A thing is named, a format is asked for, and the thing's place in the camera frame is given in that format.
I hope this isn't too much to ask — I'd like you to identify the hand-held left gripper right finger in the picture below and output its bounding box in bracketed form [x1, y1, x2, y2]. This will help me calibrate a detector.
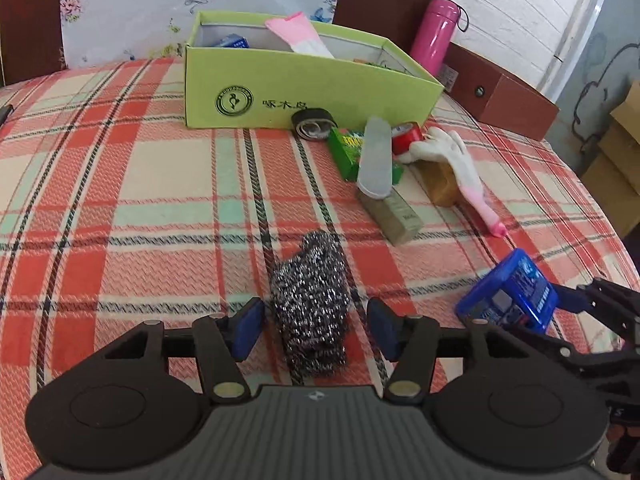
[367, 297, 531, 406]

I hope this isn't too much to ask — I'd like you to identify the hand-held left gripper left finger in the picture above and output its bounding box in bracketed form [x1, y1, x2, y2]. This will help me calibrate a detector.
[102, 297, 266, 406]

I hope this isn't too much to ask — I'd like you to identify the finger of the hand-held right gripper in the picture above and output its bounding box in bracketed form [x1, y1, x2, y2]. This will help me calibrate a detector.
[492, 321, 583, 367]
[550, 279, 640, 346]

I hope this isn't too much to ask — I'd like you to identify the blue plastic container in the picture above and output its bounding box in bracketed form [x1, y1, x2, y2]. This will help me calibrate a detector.
[456, 249, 558, 333]

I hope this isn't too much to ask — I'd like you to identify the steel wool scourer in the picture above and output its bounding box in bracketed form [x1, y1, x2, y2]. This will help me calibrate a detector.
[270, 230, 351, 376]

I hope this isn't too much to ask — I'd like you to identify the brown kraft box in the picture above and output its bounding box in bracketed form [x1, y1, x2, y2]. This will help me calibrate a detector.
[417, 160, 461, 207]

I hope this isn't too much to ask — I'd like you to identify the translucent grey case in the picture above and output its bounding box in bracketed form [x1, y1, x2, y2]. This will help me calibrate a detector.
[357, 116, 396, 197]

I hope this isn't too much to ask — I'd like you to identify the white glove pink cuff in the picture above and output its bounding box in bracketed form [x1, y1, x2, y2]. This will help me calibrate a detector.
[397, 127, 507, 237]
[265, 11, 337, 59]

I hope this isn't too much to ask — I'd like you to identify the small green box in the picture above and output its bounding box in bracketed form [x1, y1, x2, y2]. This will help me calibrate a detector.
[327, 127, 406, 183]

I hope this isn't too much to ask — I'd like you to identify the red tape roll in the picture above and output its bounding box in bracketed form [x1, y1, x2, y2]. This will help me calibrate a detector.
[391, 122, 426, 158]

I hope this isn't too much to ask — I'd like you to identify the black tape roll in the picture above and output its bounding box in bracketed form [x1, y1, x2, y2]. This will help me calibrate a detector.
[291, 108, 337, 140]

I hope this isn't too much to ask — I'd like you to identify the light green cardboard box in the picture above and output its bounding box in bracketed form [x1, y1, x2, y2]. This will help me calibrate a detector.
[182, 10, 445, 131]

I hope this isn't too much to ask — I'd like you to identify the blue medicine box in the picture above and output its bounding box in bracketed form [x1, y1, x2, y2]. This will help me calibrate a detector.
[216, 33, 251, 51]

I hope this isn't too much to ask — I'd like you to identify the pale olive long box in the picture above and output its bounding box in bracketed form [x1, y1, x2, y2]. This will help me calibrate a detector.
[357, 187, 422, 247]

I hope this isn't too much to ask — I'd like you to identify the brown cardboard carton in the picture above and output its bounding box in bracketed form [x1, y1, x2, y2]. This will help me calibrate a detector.
[581, 125, 640, 241]
[609, 80, 640, 133]

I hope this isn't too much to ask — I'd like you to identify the plaid bed sheet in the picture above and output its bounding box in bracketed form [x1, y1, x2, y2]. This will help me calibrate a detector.
[0, 57, 628, 411]

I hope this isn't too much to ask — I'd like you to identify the brown cardboard box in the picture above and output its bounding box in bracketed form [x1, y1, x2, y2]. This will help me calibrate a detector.
[440, 42, 560, 142]

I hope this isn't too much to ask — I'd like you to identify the pink thermos bottle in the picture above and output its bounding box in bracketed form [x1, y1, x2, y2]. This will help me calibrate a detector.
[411, 0, 471, 78]

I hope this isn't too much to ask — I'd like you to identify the floral plastic bag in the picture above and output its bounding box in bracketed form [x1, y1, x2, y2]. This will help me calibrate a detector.
[59, 0, 348, 68]

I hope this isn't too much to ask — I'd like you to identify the brown wooden headboard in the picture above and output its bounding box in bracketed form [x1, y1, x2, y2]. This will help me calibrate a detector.
[0, 0, 446, 88]

